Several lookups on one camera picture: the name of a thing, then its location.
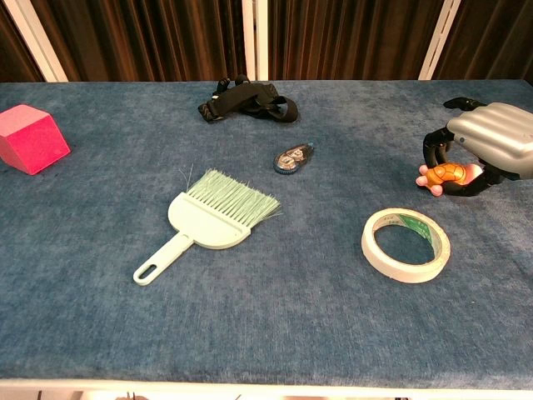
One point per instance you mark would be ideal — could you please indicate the mint green hand brush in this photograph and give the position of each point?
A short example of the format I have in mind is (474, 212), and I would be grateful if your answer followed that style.
(204, 221)

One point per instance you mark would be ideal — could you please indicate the cream masking tape roll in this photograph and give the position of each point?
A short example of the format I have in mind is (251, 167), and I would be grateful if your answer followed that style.
(375, 254)

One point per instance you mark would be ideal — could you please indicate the white frame post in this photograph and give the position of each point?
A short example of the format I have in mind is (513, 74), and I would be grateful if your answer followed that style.
(439, 41)
(39, 41)
(255, 41)

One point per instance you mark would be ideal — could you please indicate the pink foam cube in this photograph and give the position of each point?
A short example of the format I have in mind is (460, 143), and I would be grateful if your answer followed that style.
(29, 141)

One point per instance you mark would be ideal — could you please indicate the orange turtle toy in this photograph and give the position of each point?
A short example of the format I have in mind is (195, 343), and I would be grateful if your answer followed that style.
(447, 173)

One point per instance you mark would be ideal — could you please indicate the correction tape dispenser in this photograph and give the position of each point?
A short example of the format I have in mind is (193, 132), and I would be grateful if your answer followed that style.
(291, 158)

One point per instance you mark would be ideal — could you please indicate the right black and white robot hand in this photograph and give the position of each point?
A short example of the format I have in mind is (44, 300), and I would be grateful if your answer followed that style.
(495, 133)

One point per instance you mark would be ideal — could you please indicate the dark brown pleated curtain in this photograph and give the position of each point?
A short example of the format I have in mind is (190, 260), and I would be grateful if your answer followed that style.
(14, 54)
(345, 41)
(145, 41)
(495, 41)

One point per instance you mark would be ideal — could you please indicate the blue table cloth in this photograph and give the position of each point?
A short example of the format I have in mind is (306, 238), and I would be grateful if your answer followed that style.
(266, 325)

